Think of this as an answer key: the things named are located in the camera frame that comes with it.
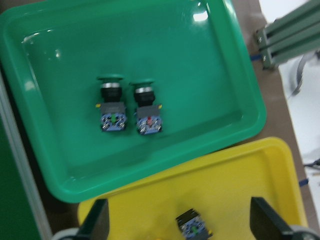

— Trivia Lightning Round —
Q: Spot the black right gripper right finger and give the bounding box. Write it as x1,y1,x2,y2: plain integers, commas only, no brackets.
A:
249,197,294,240

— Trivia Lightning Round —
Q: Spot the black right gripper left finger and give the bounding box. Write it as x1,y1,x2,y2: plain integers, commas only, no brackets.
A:
75,199,110,240

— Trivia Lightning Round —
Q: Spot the green push button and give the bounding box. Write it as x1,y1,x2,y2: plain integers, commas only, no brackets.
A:
96,73,127,132
129,79,163,136

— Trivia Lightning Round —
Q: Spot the yellow plastic tray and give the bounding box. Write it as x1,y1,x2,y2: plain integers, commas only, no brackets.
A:
77,136,308,240

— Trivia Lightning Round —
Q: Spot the green conveyor belt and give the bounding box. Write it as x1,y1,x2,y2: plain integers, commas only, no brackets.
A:
0,79,53,240

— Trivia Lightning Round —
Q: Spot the green plastic tray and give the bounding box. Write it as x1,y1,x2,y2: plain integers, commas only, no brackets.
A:
0,0,267,203

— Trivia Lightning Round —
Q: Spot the metal rod stand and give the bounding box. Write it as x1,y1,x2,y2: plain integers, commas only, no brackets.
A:
291,49,320,96

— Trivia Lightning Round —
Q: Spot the aluminium frame post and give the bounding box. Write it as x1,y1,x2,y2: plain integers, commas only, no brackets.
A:
255,0,320,69

